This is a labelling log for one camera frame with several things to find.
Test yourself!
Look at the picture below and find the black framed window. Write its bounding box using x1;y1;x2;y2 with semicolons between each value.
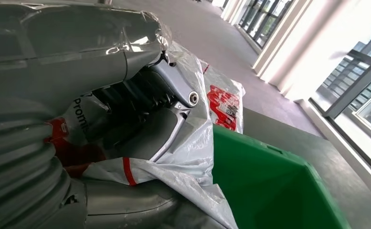
309;19;371;184
237;0;295;50

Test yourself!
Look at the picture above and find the green plastic crate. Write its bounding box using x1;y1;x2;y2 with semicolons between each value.
212;124;352;229

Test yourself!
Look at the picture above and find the grey courier bag red line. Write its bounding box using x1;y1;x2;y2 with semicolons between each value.
45;41;239;229

